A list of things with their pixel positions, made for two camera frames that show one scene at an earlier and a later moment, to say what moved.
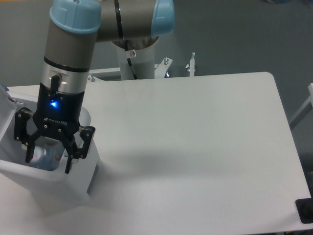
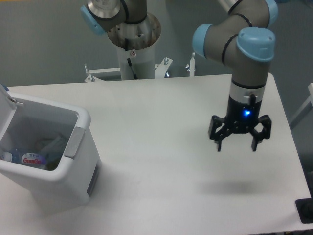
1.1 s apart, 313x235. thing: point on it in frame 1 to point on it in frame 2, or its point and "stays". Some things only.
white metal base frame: (160, 69) stays
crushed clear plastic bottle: (47, 153) to (28, 155)
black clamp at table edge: (304, 207) stays
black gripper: (58, 114) to (240, 118)
